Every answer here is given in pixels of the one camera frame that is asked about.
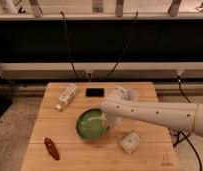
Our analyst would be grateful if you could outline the green ceramic bowl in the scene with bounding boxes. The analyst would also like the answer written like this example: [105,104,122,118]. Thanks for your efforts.
[76,108,110,140]

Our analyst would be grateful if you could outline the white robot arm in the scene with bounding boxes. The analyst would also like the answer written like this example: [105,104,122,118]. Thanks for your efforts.
[100,87,203,137]

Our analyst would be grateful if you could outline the black smartphone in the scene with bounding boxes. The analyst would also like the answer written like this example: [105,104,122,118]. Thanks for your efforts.
[86,88,104,97]

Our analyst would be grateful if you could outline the white tube bottle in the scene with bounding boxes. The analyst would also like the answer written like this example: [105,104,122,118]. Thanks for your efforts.
[55,83,78,111]

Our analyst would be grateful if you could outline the white square box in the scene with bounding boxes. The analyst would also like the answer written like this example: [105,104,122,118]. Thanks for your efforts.
[120,131,141,154]

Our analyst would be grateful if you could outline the red brown chili pepper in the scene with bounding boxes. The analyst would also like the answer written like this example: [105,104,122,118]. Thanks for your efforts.
[44,138,60,160]

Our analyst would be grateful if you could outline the black equipment at left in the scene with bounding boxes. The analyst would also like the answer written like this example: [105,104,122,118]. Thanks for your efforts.
[0,71,16,118]

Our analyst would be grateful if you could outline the wall socket outlet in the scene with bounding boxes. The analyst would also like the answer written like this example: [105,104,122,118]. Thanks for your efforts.
[86,70,93,82]

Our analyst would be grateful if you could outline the right black hanging cable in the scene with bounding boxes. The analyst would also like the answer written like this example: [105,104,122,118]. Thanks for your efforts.
[101,10,139,81]

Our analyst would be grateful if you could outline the black hanging cable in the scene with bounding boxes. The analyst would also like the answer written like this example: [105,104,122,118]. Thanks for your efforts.
[59,10,82,81]
[101,10,139,81]

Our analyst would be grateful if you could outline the left black hanging cable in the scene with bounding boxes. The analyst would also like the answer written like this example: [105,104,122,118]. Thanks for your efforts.
[59,10,82,81]

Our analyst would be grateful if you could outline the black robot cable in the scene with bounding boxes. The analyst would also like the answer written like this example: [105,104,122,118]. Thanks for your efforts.
[168,75,203,171]

